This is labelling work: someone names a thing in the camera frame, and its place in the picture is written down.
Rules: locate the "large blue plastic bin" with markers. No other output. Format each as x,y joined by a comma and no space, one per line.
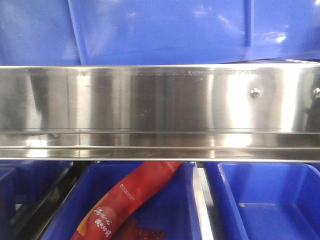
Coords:
178,32

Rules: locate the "blue bin with snack bag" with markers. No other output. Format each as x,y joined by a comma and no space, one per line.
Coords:
172,209

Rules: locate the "empty blue bin lower right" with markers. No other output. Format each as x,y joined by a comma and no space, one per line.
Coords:
266,201

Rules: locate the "blue bin lower left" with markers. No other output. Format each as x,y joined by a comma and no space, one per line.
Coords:
26,181

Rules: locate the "blue bin upper left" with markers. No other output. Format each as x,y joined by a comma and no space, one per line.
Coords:
37,32

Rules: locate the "stainless steel shelf rack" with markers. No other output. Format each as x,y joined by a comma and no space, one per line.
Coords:
248,112

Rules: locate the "red snack bag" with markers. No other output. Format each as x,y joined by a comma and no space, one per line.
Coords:
109,213

